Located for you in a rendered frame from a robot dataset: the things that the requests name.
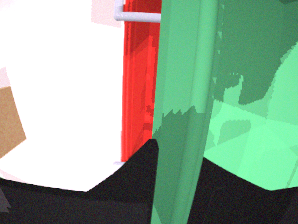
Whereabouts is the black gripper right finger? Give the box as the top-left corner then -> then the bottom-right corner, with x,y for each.
188,157 -> 298,224

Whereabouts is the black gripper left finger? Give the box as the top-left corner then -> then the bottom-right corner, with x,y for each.
0,139 -> 158,224

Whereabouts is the green plastic tray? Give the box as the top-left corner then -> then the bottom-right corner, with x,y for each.
150,0 -> 298,224

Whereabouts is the red plastic tray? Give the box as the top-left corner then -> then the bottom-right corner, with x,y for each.
121,0 -> 162,161

